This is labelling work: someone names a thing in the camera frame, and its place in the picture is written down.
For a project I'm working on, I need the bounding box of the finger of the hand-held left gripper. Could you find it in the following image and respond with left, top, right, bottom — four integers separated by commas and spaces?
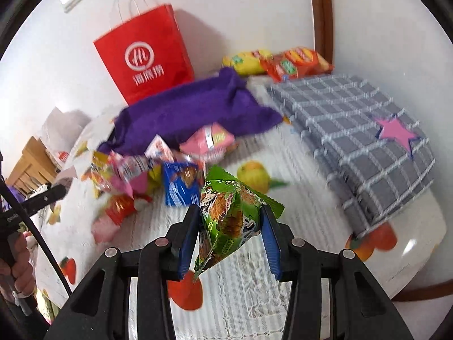
21, 184, 68, 217

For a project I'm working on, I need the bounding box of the plain pink snack packet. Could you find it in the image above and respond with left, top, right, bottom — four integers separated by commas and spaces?
91, 216, 121, 243

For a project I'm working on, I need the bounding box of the white plastic bag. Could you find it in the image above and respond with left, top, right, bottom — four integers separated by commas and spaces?
37, 106, 89, 156

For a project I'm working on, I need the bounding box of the pink packet yellow label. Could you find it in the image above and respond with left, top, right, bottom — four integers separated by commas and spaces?
179, 122, 238, 163

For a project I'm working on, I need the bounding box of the yellow green snack packet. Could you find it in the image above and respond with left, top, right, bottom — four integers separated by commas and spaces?
147, 166, 165, 194

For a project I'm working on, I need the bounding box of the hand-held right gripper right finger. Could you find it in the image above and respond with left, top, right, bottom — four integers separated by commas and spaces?
260, 205, 413, 340

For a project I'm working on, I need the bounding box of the purple towel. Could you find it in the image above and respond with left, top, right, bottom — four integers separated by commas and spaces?
97, 67, 284, 156

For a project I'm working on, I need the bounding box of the wooden cabinet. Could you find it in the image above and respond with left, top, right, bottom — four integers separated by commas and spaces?
5, 136, 59, 197

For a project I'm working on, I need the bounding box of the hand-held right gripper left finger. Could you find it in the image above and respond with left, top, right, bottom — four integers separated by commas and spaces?
51, 203, 202, 340

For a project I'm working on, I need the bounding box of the fruit print tablecloth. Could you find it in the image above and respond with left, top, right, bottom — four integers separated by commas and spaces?
33, 74, 445, 340

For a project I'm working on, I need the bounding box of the yellow triangular snack packet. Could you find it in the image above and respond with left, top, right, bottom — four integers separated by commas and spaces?
90, 150, 114, 199

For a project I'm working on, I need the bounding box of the yellow snack bag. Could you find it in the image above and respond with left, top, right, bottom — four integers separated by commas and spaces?
222, 50, 273, 76

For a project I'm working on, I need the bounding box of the red paper bag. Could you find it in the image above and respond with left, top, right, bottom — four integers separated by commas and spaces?
93, 0, 195, 106

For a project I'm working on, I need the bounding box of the red white snack packet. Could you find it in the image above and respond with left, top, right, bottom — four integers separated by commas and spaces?
144, 135, 178, 165

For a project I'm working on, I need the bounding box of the blue snack packet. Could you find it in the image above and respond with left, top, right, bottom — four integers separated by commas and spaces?
162, 161, 206, 208

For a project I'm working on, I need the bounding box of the orange red snack bag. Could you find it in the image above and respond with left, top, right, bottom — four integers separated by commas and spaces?
260, 48, 335, 83

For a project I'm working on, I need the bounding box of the person's left hand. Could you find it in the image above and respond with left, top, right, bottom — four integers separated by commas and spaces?
0, 234, 36, 299

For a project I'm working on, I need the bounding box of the large pink snack bag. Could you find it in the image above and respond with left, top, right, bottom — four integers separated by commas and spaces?
108, 152, 163, 199

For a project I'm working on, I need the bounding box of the grey checked cloth pink star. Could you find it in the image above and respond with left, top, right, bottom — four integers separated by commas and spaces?
267, 74, 436, 238

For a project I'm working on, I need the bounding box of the brown wooden door frame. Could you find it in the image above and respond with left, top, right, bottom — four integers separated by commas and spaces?
307, 0, 335, 68

